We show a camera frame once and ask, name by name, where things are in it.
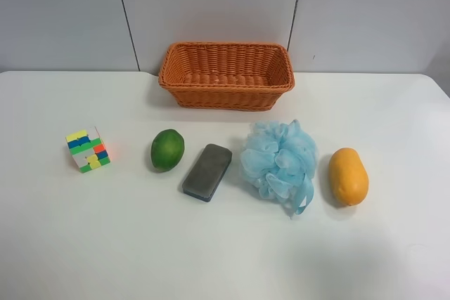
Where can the green lemon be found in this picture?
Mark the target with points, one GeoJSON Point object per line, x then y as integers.
{"type": "Point", "coordinates": [166, 150]}

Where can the grey blue whiteboard eraser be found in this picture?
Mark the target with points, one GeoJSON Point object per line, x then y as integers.
{"type": "Point", "coordinates": [207, 172]}

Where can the orange woven wicker basket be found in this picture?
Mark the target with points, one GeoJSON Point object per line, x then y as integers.
{"type": "Point", "coordinates": [226, 75]}

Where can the light blue mesh bath sponge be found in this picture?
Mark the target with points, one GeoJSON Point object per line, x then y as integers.
{"type": "Point", "coordinates": [280, 161]}

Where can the yellow mango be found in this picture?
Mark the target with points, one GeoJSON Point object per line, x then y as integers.
{"type": "Point", "coordinates": [348, 177]}

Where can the multicoloured twisty puzzle cube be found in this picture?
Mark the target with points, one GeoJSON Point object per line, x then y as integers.
{"type": "Point", "coordinates": [87, 149]}

